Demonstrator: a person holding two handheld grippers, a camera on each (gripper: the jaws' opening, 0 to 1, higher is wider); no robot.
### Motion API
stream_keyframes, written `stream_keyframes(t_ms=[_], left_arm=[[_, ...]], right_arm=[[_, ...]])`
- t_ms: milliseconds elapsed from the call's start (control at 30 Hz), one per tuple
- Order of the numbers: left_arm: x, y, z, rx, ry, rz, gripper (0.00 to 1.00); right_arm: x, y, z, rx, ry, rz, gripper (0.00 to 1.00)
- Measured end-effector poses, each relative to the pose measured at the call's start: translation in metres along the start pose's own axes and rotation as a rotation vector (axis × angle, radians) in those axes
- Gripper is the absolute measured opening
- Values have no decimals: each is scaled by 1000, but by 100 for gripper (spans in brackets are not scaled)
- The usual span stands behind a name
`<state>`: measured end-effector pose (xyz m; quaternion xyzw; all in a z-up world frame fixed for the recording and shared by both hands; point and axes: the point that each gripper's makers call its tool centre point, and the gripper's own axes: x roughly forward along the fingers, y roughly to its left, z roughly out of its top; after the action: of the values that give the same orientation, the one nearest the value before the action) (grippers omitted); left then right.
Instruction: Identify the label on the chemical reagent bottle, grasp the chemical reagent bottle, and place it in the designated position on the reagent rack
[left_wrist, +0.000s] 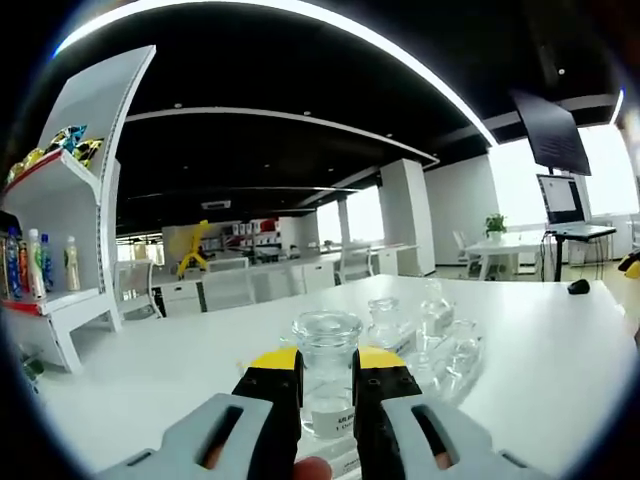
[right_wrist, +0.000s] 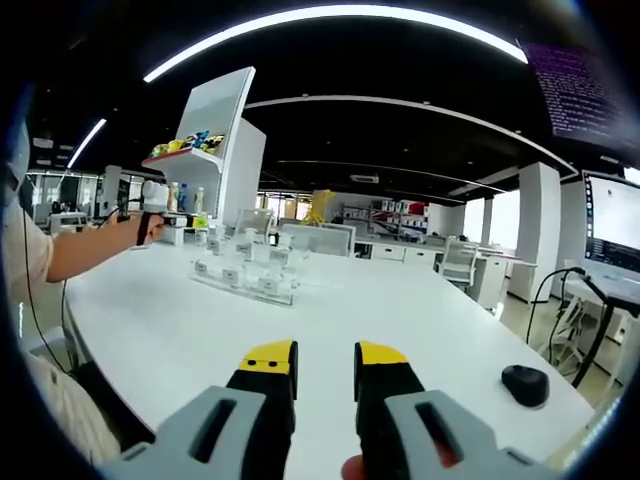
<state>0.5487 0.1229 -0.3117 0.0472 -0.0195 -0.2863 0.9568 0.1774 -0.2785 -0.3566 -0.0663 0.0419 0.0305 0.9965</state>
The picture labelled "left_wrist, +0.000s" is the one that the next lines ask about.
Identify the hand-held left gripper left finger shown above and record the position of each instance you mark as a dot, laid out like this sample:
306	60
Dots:
270	405

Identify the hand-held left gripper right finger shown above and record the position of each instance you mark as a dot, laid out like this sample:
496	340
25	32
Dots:
385	405

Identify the clear acrylic reagent rack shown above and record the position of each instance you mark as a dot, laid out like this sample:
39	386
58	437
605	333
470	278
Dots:
402	342

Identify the blue water bottle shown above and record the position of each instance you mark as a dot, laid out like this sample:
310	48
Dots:
48	265

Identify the white green drink bottle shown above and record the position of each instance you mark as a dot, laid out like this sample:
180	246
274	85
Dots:
36	265

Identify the red drink bottle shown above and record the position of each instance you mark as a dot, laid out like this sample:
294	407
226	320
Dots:
24	270

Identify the tall blue drink bottle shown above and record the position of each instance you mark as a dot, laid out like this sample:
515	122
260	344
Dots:
13	270

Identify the person's left hand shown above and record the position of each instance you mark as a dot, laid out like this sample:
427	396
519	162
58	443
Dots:
312	470

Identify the black computer mouse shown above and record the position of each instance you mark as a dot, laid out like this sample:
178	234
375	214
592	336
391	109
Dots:
578	287

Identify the black monitor stand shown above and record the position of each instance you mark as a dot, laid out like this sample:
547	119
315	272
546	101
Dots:
559	255

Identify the open laptop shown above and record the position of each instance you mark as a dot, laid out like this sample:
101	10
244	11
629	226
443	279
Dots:
562	197

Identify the mesh office chair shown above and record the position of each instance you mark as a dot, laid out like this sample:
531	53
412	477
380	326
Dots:
137	285
227	292
352	265

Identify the white side table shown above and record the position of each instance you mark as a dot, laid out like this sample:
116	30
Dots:
500	247

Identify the white desk row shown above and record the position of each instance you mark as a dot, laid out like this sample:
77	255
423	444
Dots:
315	272

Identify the potted green plant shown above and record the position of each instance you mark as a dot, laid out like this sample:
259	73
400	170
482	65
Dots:
496	222

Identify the black monitor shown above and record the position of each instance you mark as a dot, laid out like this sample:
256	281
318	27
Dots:
555	135

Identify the short ceiling light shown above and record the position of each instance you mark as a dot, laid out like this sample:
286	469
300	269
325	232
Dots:
619	105

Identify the storage shelf with boxes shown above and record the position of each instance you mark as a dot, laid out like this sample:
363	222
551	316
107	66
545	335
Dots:
267	225

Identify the curved ceiling light strip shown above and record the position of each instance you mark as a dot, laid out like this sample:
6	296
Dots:
485	134

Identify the ceiling air vent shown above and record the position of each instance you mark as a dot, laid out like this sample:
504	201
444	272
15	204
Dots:
216	204

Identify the dark green vegetable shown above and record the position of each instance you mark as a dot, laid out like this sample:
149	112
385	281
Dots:
34	369

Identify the black yellow snack packet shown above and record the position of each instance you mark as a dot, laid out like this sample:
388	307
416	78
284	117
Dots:
90	152

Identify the white display shelf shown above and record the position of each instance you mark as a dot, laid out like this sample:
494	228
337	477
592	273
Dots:
100	100

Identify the yellow frame stand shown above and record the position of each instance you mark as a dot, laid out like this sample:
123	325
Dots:
192	255

